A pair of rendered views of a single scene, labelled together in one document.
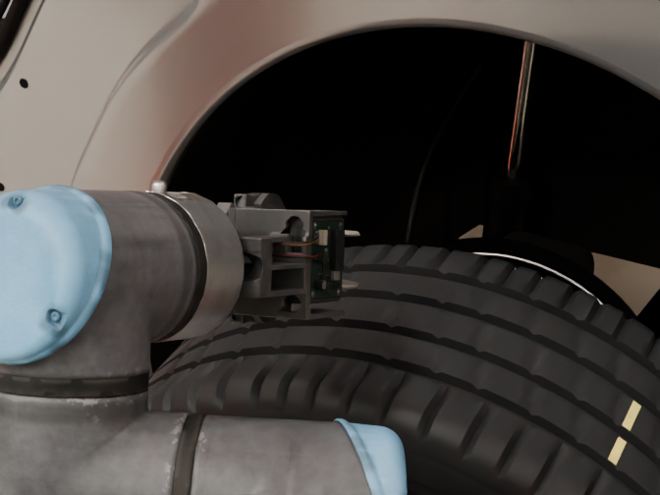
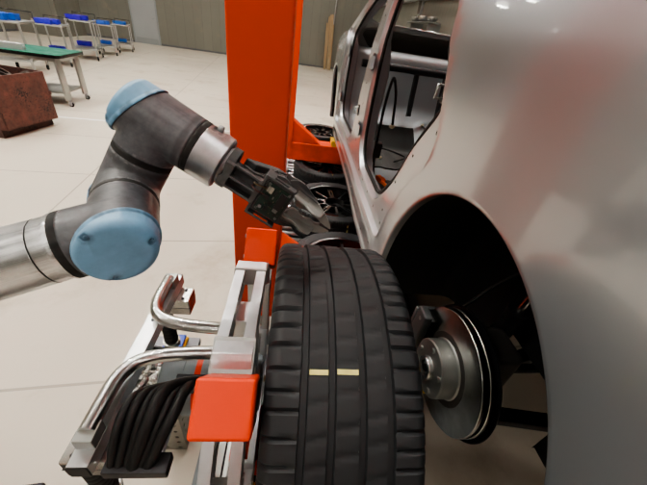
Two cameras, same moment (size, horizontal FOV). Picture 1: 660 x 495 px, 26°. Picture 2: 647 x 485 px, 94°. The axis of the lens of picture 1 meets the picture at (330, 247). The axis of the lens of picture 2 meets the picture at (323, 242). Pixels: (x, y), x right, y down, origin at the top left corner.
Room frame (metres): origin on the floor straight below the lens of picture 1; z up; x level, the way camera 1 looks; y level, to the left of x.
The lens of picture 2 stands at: (0.62, -0.40, 1.53)
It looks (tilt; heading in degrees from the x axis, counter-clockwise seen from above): 34 degrees down; 56
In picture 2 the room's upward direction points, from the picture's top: 9 degrees clockwise
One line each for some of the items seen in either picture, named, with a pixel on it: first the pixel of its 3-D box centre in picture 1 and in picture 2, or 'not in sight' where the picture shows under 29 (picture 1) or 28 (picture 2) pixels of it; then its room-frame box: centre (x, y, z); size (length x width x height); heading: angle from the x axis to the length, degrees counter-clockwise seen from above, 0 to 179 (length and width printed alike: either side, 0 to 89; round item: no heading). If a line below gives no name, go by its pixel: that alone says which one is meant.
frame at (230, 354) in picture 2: not in sight; (245, 381); (0.73, -0.01, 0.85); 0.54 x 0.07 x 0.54; 64
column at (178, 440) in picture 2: not in sight; (171, 413); (0.53, 0.34, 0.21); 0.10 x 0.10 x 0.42; 64
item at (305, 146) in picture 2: not in sight; (320, 141); (2.08, 2.10, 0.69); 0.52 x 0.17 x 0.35; 154
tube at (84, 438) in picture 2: not in sight; (160, 376); (0.58, -0.05, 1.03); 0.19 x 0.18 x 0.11; 154
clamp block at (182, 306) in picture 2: not in sight; (174, 299); (0.62, 0.23, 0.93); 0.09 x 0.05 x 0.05; 154
